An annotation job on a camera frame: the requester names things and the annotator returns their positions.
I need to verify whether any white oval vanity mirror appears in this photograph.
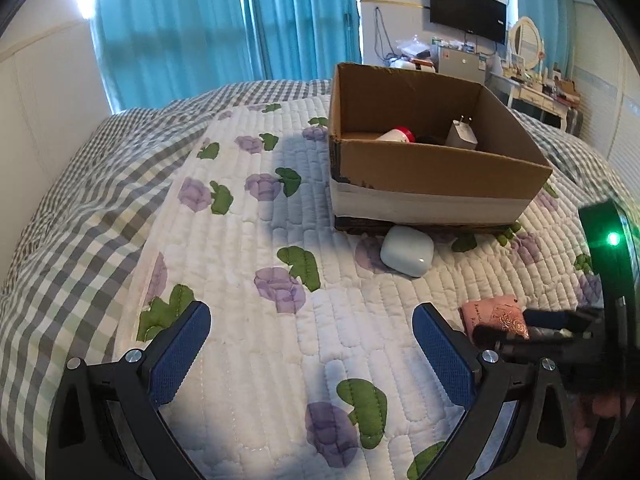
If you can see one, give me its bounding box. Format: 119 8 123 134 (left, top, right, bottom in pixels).
509 16 544 70

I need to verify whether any black wall television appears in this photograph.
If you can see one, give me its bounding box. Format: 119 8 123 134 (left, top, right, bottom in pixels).
430 0 508 44

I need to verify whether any white power adapter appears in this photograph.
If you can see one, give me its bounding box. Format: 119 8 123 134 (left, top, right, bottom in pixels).
445 116 477 151

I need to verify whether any teal curtain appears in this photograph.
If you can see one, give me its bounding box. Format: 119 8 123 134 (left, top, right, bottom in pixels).
91 0 361 112

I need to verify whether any white tube with red cap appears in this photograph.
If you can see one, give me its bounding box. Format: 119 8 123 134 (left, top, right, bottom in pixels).
376 127 416 143

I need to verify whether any grey checkered blanket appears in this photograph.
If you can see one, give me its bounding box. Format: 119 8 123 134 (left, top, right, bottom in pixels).
1 80 330 479

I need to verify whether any white earbuds case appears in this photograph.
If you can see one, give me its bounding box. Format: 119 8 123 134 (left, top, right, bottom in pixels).
380 226 435 278

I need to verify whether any cardboard box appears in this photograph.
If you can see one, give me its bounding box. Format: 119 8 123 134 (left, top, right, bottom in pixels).
328 63 552 233

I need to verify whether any white dressing table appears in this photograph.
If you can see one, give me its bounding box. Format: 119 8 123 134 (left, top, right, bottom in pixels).
486 73 572 132

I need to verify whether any silver mini fridge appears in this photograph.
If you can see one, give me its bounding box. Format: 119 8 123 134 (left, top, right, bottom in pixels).
436 47 486 84

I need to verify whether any floral quilted bedspread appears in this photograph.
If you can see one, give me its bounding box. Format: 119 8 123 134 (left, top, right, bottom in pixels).
112 94 632 480

